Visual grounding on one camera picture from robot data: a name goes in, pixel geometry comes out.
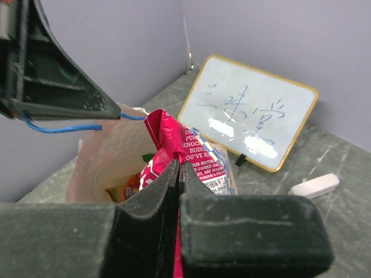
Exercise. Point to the red chips bag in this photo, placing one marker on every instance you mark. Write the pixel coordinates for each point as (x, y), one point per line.
(176, 141)

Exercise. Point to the checkered paper bag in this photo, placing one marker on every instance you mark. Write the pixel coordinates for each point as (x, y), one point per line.
(113, 149)

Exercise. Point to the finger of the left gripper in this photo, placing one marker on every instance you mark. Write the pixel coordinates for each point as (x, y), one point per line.
(38, 78)

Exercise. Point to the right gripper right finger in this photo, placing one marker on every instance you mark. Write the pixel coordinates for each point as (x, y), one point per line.
(249, 235)

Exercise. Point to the green Fox's candy bag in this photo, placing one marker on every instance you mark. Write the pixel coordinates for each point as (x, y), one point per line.
(148, 157)

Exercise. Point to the orange yellow snack bag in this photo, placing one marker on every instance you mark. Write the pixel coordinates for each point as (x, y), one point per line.
(121, 189)

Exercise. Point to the white board eraser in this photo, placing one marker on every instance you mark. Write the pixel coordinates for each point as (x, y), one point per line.
(316, 187)

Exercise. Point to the small whiteboard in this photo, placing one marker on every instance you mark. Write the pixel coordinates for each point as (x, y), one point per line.
(249, 111)

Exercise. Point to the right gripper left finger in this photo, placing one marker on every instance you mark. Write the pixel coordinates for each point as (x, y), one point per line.
(133, 239)

